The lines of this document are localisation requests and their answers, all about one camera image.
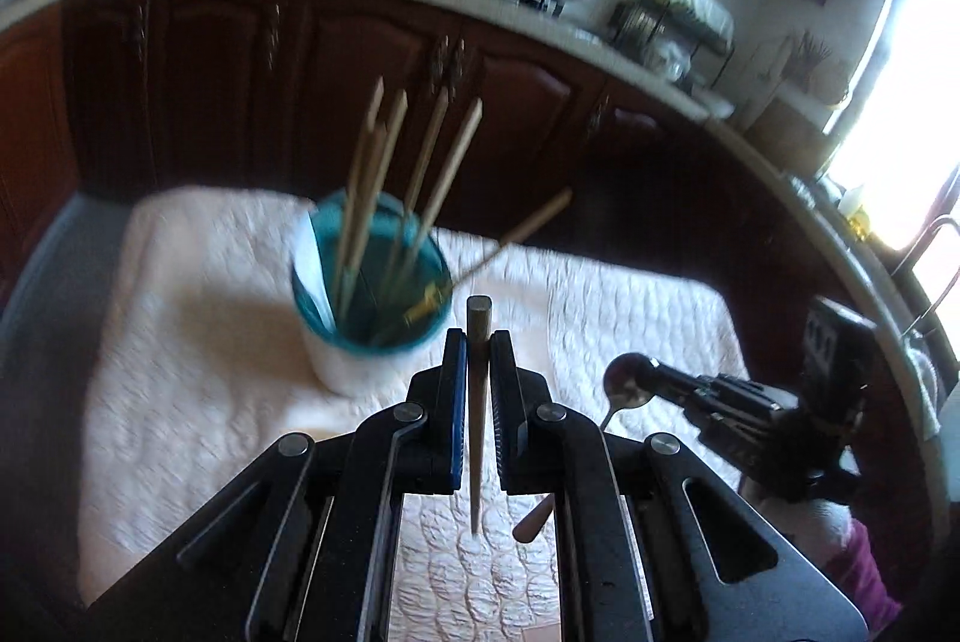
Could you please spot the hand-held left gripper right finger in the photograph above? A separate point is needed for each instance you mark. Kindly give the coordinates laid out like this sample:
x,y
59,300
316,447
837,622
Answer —
x,y
501,417

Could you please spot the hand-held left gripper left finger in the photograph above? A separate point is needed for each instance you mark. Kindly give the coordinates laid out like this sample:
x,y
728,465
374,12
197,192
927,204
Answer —
x,y
454,417

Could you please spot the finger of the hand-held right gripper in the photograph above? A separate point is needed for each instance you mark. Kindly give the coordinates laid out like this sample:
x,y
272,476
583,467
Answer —
x,y
682,379

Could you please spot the dark brown wooden chopstick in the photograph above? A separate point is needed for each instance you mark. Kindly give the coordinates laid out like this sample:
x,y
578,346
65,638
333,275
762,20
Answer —
x,y
478,372

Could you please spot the metal spoon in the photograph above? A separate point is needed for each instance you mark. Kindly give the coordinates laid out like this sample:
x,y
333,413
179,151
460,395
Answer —
x,y
630,381

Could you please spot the floral cup with teal rim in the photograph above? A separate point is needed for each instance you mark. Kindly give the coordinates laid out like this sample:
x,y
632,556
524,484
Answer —
x,y
337,364

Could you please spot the light bamboo chopstick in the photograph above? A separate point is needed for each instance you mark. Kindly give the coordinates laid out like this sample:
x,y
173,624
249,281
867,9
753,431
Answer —
x,y
429,143
367,139
457,151
390,139

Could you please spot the person's right hand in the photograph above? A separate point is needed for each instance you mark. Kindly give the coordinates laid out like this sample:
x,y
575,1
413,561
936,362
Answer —
x,y
821,529

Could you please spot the wooden spoon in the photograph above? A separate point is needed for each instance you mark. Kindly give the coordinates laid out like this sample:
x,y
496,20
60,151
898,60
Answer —
x,y
534,522

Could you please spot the white hanging cloth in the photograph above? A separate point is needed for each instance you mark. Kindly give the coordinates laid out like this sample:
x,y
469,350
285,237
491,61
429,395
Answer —
x,y
924,387

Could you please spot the metal faucet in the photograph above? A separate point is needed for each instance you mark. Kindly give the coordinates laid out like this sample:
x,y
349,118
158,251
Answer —
x,y
926,252

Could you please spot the yellow soap bottle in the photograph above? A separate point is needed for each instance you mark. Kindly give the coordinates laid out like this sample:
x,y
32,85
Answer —
x,y
855,211

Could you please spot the white quilted tablecloth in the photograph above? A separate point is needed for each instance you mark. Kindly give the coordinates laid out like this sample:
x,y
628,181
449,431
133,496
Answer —
x,y
210,349

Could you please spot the utensil holder with sticks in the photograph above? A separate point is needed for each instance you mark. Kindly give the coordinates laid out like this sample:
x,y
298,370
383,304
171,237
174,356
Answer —
x,y
814,72

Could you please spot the bright window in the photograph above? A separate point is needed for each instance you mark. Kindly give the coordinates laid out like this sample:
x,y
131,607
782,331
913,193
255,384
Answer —
x,y
900,87

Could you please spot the metal dish rack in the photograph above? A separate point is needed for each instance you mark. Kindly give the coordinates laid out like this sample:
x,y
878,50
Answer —
x,y
675,31

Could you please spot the dark wooden lower cabinets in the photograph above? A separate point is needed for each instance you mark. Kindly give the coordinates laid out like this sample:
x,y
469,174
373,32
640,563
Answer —
x,y
300,87

